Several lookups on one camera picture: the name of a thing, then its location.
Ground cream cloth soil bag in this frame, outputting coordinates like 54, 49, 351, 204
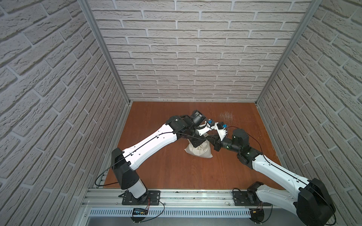
185, 140, 213, 159

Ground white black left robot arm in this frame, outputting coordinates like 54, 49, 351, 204
108, 115, 212, 200

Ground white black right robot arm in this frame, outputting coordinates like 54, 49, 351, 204
207, 129, 337, 226

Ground right small electronics board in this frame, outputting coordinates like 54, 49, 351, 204
250, 209, 265, 224

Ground small electronics board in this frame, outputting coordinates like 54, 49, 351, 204
131, 208, 149, 223
250, 209, 265, 224

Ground white perforated vent strip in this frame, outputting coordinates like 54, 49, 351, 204
88, 207, 251, 218

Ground left small electronics board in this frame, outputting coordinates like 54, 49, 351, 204
131, 208, 149, 223

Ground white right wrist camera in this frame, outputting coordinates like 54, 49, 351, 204
213, 122, 228, 141

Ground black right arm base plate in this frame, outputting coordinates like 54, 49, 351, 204
232, 189, 262, 207

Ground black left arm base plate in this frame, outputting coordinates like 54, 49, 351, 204
119, 190, 161, 206

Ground aluminium base rail left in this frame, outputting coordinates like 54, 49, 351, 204
92, 101, 133, 188

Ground aluminium front rail frame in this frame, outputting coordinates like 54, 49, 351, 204
72, 187, 323, 226

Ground aluminium corner post right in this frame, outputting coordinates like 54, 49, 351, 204
255, 0, 322, 107

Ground aluminium corner post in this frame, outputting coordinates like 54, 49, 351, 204
78, 0, 131, 105
255, 0, 322, 107

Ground aluminium corner post left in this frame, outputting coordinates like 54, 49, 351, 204
78, 0, 131, 105

